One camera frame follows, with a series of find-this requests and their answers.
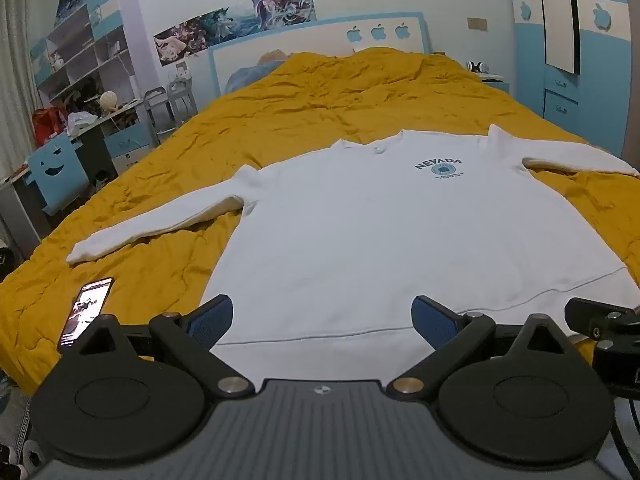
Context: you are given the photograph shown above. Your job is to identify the white printed sweatshirt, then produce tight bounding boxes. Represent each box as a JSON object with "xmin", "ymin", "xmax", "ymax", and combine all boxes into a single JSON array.
[{"xmin": 66, "ymin": 124, "xmax": 640, "ymax": 387}]

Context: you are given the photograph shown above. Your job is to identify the beige pillow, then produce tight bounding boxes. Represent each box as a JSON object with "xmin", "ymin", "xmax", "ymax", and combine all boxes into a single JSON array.
[{"xmin": 257, "ymin": 49, "xmax": 301, "ymax": 65}]

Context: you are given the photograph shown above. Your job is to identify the black smartphone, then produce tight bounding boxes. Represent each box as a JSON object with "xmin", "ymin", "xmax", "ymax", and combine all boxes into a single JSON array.
[{"xmin": 56, "ymin": 276, "xmax": 115, "ymax": 354}]

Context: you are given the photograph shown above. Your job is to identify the white and blue headboard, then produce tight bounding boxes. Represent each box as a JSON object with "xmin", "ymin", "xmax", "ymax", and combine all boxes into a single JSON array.
[{"xmin": 207, "ymin": 11, "xmax": 430, "ymax": 99}]

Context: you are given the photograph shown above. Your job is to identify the cluttered desk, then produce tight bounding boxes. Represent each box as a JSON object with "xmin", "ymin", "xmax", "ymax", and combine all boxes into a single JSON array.
[{"xmin": 0, "ymin": 99, "xmax": 154, "ymax": 243}]

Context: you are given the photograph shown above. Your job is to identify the wardrobe mirror panel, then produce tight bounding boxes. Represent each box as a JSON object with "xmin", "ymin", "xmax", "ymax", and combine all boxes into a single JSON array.
[{"xmin": 535, "ymin": 0, "xmax": 582, "ymax": 76}]

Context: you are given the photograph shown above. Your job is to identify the blue cutout chair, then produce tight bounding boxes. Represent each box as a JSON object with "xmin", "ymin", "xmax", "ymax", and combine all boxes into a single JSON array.
[{"xmin": 26, "ymin": 132, "xmax": 91, "ymax": 217}]

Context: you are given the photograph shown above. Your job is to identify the anime wall poster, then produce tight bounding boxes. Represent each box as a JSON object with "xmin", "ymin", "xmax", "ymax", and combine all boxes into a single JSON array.
[
  {"xmin": 152, "ymin": 6, "xmax": 262, "ymax": 67},
  {"xmin": 251, "ymin": 0, "xmax": 319, "ymax": 29}
]

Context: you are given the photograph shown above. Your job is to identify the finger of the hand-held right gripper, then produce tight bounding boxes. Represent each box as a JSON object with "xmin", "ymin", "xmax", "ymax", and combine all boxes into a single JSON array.
[{"xmin": 564, "ymin": 297, "xmax": 640, "ymax": 337}]

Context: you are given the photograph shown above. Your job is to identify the yellow quilted blanket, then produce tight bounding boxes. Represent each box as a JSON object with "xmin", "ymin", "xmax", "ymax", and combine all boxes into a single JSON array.
[{"xmin": 0, "ymin": 47, "xmax": 640, "ymax": 397}]

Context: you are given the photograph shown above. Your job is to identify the white and blue bookshelf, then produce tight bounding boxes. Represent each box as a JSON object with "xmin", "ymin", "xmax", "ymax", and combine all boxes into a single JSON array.
[{"xmin": 29, "ymin": 0, "xmax": 147, "ymax": 111}]

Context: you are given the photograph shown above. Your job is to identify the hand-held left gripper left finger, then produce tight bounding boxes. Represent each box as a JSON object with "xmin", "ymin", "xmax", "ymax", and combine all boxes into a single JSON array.
[{"xmin": 70, "ymin": 294, "xmax": 254, "ymax": 397}]

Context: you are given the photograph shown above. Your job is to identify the blue pillow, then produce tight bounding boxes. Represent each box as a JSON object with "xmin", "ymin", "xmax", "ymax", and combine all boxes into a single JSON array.
[{"xmin": 225, "ymin": 57, "xmax": 288, "ymax": 94}]

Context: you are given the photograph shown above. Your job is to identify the black and white shoes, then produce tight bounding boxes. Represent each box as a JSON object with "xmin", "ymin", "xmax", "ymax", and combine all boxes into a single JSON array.
[{"xmin": 0, "ymin": 441, "xmax": 47, "ymax": 480}]

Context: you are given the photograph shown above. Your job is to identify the blue and white wardrobe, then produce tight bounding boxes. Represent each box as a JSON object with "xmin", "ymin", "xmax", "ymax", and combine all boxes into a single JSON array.
[{"xmin": 505, "ymin": 0, "xmax": 635, "ymax": 161}]

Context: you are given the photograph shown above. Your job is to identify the grey metal chair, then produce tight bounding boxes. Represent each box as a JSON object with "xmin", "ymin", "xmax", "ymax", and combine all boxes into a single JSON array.
[
  {"xmin": 143, "ymin": 87, "xmax": 174, "ymax": 144},
  {"xmin": 167, "ymin": 77, "xmax": 199, "ymax": 126}
]

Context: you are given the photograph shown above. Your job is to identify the white curtain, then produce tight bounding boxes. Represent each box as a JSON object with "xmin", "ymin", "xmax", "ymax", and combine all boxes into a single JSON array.
[{"xmin": 0, "ymin": 0, "xmax": 47, "ymax": 181}]

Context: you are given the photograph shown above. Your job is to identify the blue nightstand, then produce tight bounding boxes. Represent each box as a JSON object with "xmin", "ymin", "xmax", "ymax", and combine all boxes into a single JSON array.
[{"xmin": 475, "ymin": 73, "xmax": 512, "ymax": 95}]

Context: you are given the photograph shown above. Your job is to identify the white plastic bag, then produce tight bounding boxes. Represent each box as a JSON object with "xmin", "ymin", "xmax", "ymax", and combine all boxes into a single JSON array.
[{"xmin": 67, "ymin": 111, "xmax": 99, "ymax": 134}]

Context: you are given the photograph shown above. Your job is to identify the red bag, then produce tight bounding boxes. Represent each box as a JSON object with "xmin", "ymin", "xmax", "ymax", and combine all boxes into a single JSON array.
[{"xmin": 32, "ymin": 107, "xmax": 69, "ymax": 147}]

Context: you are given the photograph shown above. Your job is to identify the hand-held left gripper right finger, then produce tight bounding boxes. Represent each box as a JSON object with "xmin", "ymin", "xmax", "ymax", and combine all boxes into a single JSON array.
[{"xmin": 386, "ymin": 295, "xmax": 582, "ymax": 397}]

